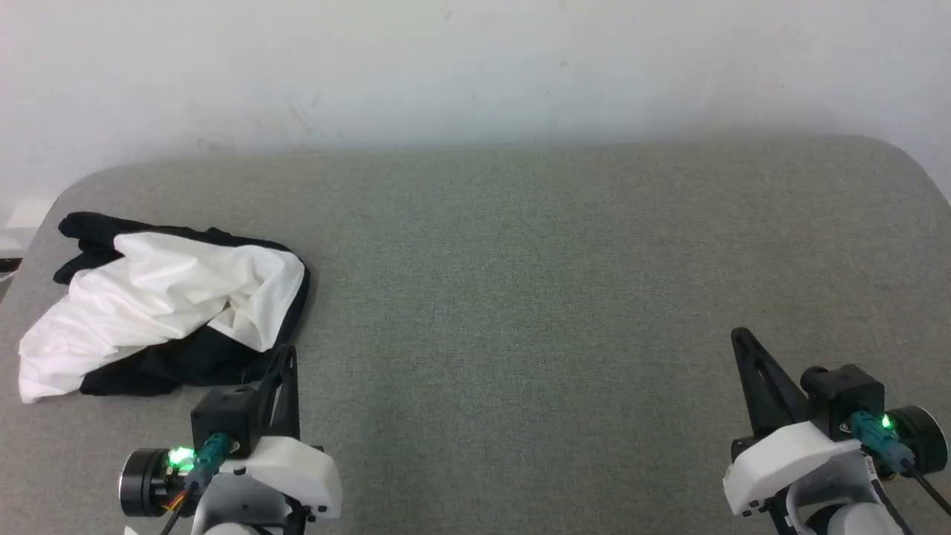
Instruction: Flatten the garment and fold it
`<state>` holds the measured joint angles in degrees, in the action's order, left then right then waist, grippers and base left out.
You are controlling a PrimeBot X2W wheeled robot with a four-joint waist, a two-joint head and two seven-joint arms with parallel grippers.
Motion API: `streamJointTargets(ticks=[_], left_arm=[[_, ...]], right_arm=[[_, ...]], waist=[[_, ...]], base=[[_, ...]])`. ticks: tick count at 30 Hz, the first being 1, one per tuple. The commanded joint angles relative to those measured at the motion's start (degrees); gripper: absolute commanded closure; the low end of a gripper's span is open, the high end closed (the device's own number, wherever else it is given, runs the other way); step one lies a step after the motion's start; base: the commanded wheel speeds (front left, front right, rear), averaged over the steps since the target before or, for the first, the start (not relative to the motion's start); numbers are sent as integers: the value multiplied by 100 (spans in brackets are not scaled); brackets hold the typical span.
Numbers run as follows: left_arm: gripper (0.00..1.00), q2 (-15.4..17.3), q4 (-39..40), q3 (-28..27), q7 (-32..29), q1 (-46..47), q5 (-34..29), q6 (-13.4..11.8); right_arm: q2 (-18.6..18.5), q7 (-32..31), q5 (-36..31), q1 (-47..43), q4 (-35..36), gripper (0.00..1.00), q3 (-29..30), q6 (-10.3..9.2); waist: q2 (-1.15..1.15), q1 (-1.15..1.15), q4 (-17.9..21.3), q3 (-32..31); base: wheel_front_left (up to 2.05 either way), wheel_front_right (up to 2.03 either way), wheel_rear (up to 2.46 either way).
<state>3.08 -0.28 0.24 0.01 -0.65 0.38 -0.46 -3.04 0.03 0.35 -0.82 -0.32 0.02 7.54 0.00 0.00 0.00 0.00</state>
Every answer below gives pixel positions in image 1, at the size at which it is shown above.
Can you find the black and white shirt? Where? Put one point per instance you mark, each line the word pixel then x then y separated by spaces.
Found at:
pixel 163 290

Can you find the left gripper black motor cylinder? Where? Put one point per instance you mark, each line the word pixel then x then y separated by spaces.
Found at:
pixel 141 483

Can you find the grey fabric sofa cushion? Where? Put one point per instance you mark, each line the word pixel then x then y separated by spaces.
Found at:
pixel 520 297

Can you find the gripper black motor cylinder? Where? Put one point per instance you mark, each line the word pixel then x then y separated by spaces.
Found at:
pixel 141 483
pixel 925 438

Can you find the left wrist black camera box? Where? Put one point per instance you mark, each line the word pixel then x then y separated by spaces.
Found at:
pixel 223 416

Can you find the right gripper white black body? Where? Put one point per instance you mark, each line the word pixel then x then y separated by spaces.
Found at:
pixel 787 461

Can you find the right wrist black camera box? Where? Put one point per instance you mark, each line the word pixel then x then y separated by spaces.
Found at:
pixel 843 394

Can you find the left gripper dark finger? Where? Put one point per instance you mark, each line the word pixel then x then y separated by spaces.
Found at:
pixel 288 401

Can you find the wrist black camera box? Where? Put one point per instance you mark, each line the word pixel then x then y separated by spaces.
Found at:
pixel 843 394
pixel 223 416

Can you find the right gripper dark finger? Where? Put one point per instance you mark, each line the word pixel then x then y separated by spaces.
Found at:
pixel 765 394

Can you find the right gripper black motor cylinder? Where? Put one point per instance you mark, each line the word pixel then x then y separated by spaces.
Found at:
pixel 925 438

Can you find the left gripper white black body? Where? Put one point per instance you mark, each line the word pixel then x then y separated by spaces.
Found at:
pixel 297 472

